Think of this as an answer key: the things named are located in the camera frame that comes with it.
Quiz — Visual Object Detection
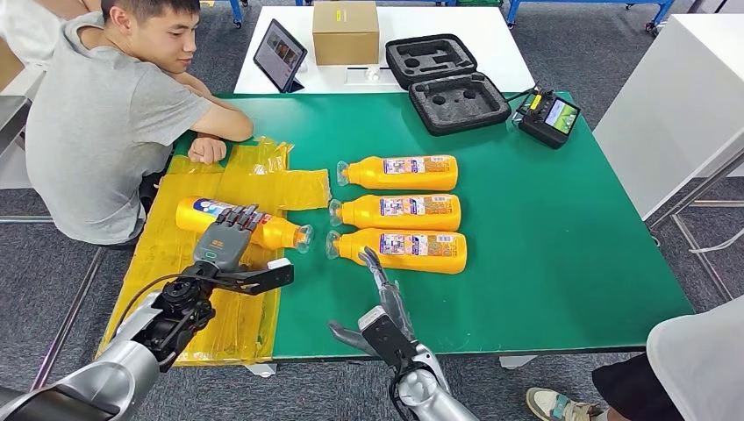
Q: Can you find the metal floor frame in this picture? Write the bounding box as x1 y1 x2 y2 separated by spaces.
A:
0 216 106 393

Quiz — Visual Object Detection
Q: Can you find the metal table leg frame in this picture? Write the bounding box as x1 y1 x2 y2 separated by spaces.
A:
645 149 744 303

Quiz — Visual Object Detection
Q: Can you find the brown cardboard box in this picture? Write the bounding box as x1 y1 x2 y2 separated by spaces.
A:
311 1 380 66

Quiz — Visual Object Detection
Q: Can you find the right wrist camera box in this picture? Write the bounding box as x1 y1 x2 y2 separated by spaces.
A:
358 306 418 368

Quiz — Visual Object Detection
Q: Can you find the orange detergent bottle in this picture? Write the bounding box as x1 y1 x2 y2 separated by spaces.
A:
325 228 468 275
328 194 462 232
175 196 315 254
336 154 459 192

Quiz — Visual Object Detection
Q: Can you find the person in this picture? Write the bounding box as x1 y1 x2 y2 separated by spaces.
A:
25 0 255 246
526 296 744 421
0 0 104 71

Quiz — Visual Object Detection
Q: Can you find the white cord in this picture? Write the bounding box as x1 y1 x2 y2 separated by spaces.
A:
688 226 744 254

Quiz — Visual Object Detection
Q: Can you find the person's left hand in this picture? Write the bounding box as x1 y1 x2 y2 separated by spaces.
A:
187 137 228 166

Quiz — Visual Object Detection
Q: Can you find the black remote controller with screen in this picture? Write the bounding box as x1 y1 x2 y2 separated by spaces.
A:
517 87 583 150

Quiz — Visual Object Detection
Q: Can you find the black foam-lined open case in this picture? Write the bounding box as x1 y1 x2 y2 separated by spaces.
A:
385 33 512 137

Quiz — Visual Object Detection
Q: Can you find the black tablet on stand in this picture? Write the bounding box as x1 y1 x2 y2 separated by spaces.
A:
253 18 309 94

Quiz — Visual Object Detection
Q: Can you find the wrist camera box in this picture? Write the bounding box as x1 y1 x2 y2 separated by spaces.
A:
358 306 418 368
216 258 296 296

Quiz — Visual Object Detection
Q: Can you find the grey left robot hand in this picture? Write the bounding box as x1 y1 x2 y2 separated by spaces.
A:
193 203 266 273

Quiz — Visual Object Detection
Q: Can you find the large white table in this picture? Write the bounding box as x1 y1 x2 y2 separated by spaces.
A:
592 14 744 221

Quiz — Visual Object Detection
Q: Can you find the small white table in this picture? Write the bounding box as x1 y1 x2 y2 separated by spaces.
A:
235 5 534 96

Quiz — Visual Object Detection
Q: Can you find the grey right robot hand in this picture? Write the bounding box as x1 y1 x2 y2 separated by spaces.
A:
328 246 417 357

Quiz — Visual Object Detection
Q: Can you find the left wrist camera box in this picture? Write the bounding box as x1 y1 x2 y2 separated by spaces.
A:
216 258 296 296

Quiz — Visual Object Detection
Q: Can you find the yellow plastic sheet mat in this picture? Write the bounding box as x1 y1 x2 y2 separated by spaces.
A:
96 137 332 367

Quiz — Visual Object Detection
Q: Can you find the small white plastic piece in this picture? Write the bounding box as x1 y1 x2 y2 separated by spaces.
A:
346 66 391 85

